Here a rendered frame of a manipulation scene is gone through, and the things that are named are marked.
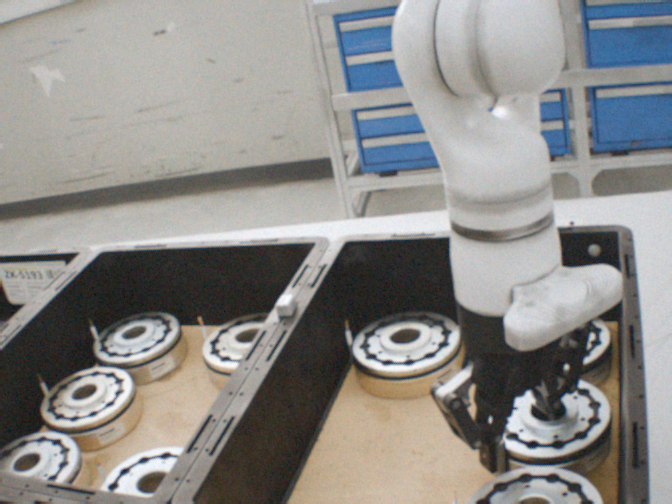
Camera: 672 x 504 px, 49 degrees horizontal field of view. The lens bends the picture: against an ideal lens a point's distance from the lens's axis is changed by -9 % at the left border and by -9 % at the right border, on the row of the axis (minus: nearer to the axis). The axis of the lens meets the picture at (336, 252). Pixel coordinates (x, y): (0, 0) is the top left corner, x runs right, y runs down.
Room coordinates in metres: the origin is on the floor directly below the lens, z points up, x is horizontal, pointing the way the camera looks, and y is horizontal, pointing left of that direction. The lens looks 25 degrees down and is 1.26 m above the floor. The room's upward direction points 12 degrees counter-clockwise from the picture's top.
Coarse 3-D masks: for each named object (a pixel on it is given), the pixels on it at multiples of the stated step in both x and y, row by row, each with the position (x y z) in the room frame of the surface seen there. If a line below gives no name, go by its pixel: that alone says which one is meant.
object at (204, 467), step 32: (320, 288) 0.64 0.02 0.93; (288, 320) 0.58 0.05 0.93; (640, 320) 0.47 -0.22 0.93; (640, 352) 0.43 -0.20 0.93; (256, 384) 0.50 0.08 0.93; (640, 384) 0.39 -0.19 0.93; (224, 416) 0.46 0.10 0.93; (640, 416) 0.36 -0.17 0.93; (224, 448) 0.43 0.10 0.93; (640, 448) 0.33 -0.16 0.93; (192, 480) 0.40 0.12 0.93; (640, 480) 0.31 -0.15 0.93
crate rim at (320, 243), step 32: (96, 256) 0.82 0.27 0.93; (320, 256) 0.69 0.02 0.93; (64, 288) 0.75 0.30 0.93; (288, 288) 0.64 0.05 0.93; (32, 320) 0.69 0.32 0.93; (0, 352) 0.63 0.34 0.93; (256, 352) 0.54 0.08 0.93; (192, 448) 0.43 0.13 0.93; (0, 480) 0.43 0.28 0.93; (32, 480) 0.42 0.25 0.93
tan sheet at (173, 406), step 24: (192, 336) 0.77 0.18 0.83; (192, 360) 0.72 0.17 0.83; (168, 384) 0.68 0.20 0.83; (192, 384) 0.67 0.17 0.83; (144, 408) 0.64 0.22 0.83; (168, 408) 0.63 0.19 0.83; (192, 408) 0.63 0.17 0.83; (144, 432) 0.60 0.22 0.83; (168, 432) 0.59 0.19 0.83; (192, 432) 0.59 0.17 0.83; (96, 456) 0.57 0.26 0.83; (120, 456) 0.57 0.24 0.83; (96, 480) 0.53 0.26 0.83
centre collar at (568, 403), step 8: (528, 400) 0.49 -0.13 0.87; (568, 400) 0.47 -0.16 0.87; (520, 408) 0.48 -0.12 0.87; (528, 408) 0.48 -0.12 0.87; (568, 408) 0.46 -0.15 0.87; (576, 408) 0.46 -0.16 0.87; (520, 416) 0.47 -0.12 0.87; (528, 416) 0.47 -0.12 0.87; (568, 416) 0.45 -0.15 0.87; (576, 416) 0.45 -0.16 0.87; (528, 424) 0.46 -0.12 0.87; (536, 424) 0.46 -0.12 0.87; (544, 424) 0.45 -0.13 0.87; (552, 424) 0.45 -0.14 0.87; (560, 424) 0.45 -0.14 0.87; (568, 424) 0.45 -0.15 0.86; (536, 432) 0.45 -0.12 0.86; (544, 432) 0.45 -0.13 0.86; (552, 432) 0.45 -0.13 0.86
